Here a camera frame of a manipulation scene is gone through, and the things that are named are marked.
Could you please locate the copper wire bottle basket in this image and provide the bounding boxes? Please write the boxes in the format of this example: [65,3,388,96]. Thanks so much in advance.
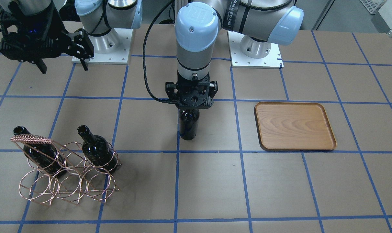
[10,134,119,205]

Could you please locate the black braided cable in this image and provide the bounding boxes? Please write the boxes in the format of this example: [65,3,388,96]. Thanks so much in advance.
[142,0,178,103]

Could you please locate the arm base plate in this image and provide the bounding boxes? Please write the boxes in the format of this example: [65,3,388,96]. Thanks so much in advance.
[228,31,284,69]
[86,28,135,65]

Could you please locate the wooden tray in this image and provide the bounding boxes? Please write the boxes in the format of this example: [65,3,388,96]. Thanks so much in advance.
[254,102,337,151]

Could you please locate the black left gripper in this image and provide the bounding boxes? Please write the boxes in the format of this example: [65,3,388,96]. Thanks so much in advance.
[166,76,218,109]

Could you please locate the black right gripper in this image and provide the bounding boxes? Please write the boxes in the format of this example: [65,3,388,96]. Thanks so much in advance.
[0,6,94,74]

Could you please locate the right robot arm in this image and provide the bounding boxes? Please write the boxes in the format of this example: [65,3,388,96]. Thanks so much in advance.
[0,0,142,74]

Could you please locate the dark wine bottle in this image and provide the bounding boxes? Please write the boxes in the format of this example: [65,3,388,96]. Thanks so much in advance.
[178,109,200,140]
[24,144,67,178]
[77,125,118,174]

